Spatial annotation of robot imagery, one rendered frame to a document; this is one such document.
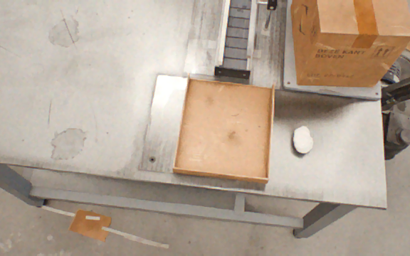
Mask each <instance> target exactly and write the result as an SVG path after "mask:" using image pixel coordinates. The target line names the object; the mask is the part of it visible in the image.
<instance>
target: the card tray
mask: <svg viewBox="0 0 410 256"><path fill-rule="evenodd" d="M274 97H275V82H274V83H273V86H272V87H262V86H256V85H244V84H238V83H231V82H219V81H213V80H201V79H194V78H190V72H189V71H188V75H187V79H186V87H185V93H184V101H183V106H182V114H181V119H180V124H179V133H178V138H177V146H176V151H175V156H174V160H173V164H172V171H173V173H178V174H190V175H196V176H208V177H215V178H227V179H233V180H240V181H252V182H258V183H265V184H267V183H268V182H269V180H270V161H271V148H272V135H273V110H274Z"/></svg>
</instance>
